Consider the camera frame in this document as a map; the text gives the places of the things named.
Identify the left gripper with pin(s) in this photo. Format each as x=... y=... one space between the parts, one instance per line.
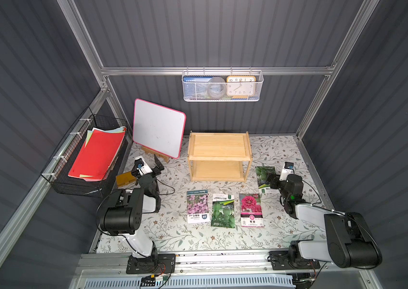
x=154 y=170

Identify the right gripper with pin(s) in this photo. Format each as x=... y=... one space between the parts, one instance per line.
x=274 y=181

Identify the green gourd seed bag bottom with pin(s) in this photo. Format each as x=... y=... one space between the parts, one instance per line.
x=263 y=175

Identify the green gourd seed bag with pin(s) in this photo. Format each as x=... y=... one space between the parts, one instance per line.
x=263 y=175
x=223 y=211

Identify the pink flower seed bag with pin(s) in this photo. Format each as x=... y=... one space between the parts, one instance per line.
x=251 y=211

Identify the purple flower seed bag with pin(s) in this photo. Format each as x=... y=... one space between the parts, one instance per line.
x=197 y=207

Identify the wooden two-tier shelf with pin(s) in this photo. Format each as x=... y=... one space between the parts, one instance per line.
x=215 y=156

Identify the green gourd seed bag top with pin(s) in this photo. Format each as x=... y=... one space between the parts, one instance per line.
x=223 y=211

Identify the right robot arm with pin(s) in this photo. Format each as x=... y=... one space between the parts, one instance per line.
x=348 y=241

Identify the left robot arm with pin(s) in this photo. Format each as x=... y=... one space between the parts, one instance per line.
x=120 y=213

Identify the wooden whiteboard easel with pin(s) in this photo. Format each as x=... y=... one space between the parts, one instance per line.
x=158 y=154

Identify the yellow sponge block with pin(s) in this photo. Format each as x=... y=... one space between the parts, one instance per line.
x=125 y=179

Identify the pink framed whiteboard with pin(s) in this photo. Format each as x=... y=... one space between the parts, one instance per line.
x=158 y=128

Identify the red paper folder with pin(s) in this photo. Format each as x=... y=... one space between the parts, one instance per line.
x=98 y=152

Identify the blue box in basket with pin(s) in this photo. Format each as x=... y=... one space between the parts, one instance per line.
x=195 y=88

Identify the yellow square clock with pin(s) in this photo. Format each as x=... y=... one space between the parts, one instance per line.
x=241 y=86

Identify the grey tape roll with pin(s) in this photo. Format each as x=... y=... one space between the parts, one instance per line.
x=216 y=88

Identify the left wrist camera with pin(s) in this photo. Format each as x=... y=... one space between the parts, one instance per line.
x=140 y=168

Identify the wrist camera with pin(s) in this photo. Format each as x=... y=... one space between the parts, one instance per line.
x=140 y=168
x=288 y=169

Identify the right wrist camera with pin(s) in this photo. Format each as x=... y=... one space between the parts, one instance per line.
x=288 y=169

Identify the black wire side basket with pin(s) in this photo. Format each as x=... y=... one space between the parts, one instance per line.
x=57 y=172

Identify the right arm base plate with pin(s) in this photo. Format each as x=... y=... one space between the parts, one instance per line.
x=287 y=260

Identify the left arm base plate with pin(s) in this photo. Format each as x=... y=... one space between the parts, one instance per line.
x=155 y=264

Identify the white wire wall basket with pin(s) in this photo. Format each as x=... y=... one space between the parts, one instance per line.
x=224 y=73

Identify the white vented cable duct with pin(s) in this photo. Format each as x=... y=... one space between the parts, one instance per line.
x=249 y=281

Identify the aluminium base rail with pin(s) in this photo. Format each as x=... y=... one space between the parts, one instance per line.
x=210 y=262

